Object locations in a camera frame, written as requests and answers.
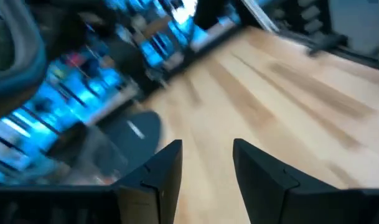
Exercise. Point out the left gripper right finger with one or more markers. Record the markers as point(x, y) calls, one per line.
point(264, 186)

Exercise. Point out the round dark mat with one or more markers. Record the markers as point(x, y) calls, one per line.
point(145, 124)

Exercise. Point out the clear plastic bin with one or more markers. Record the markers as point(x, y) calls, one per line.
point(92, 155)
point(27, 62)

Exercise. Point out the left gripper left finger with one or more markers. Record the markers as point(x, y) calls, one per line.
point(164, 174)

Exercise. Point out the black aluminium table frame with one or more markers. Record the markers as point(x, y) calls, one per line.
point(357, 57)

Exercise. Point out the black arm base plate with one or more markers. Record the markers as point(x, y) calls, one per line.
point(327, 43)

